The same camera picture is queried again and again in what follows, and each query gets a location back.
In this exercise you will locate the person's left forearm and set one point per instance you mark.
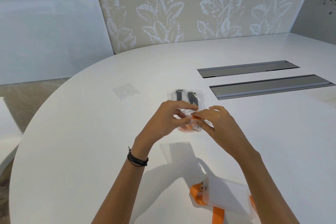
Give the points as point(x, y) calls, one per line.
point(120, 187)

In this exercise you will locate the person's left hand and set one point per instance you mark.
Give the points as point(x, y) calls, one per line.
point(157, 124)

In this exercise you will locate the clear badge holder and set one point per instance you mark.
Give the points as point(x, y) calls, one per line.
point(225, 195)

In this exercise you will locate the person's right thumb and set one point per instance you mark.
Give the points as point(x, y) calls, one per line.
point(206, 123)

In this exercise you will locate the person's right hand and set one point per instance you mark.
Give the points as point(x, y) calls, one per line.
point(225, 129)

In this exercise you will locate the empty clear plastic bag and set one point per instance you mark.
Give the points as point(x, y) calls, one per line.
point(126, 91)

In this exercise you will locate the person's right forearm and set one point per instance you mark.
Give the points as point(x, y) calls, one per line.
point(265, 189)

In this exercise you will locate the small clear plastic bag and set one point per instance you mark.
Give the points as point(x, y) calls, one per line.
point(183, 129)

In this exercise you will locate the person's left thumb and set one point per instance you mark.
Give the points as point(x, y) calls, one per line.
point(182, 117)

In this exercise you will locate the clear plastic sleeve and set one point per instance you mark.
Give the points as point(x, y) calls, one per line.
point(170, 153)

